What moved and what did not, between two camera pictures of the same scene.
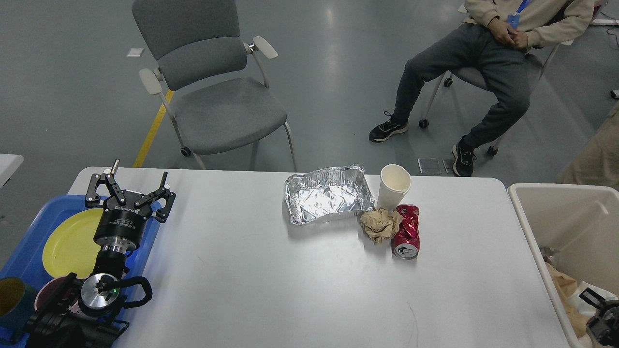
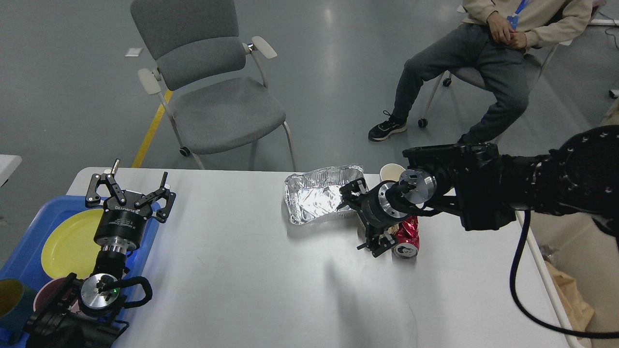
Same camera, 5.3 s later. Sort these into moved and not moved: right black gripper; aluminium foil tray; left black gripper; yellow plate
Moved: right black gripper
Not moved: left black gripper; aluminium foil tray; yellow plate
